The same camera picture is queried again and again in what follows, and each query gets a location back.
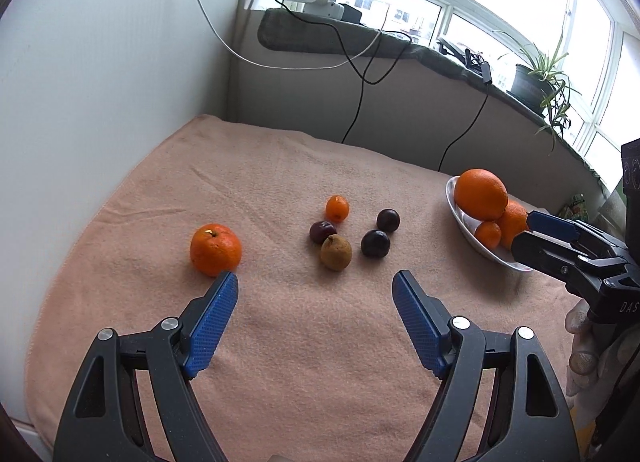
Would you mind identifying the small white power adapter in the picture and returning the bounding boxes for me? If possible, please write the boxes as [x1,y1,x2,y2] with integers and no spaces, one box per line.
[300,0,346,20]

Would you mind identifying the grey windowsill cloth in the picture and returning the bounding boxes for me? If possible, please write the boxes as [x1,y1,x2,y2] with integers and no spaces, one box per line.
[258,7,608,193]

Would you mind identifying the green snack packet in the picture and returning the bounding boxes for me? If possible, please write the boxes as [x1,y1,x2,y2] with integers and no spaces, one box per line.
[567,192,591,223]

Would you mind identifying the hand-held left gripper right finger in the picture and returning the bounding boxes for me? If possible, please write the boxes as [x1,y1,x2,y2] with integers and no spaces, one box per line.
[391,269,573,462]

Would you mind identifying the kumquat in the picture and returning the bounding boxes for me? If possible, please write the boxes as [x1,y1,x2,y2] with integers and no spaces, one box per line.
[325,195,350,223]

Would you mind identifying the black straight cable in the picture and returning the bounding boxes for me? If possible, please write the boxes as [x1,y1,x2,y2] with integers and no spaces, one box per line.
[437,77,493,173]

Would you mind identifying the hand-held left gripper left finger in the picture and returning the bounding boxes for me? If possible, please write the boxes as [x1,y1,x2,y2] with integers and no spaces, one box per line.
[52,271,240,462]

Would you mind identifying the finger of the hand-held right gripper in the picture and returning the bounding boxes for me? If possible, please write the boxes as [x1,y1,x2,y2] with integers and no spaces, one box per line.
[511,231,627,293]
[527,211,627,256]

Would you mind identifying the large orange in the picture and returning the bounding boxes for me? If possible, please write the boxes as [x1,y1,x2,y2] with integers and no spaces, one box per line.
[454,168,509,221]
[500,199,530,250]

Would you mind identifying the black looped cable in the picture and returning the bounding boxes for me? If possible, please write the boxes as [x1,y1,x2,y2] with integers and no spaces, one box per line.
[271,0,401,145]

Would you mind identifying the potted spider plant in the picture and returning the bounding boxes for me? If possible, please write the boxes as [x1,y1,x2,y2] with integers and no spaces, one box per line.
[492,30,581,155]

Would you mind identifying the white cable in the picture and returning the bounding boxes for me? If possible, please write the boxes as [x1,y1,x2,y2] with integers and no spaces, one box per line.
[185,0,386,70]

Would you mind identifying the small mandarin with stem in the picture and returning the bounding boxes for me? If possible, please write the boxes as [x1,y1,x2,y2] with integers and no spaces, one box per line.
[474,221,502,249]

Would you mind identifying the person's right hand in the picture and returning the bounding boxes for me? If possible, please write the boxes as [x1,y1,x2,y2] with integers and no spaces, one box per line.
[565,299,617,398]

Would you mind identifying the grey folding stand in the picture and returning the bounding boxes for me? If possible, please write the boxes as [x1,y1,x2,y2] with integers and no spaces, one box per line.
[437,37,483,68]

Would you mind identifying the white foam board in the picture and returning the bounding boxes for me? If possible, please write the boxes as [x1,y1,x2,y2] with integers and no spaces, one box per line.
[0,0,251,423]

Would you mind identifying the white floral plate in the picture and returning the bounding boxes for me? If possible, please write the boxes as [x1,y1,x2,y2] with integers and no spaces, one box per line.
[445,175,536,273]

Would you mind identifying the peach towel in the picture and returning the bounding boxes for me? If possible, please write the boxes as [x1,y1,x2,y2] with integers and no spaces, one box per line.
[25,115,596,462]

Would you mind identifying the small brown pear-shaped fruit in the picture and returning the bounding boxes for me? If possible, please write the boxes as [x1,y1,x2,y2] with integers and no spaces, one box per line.
[320,235,353,272]

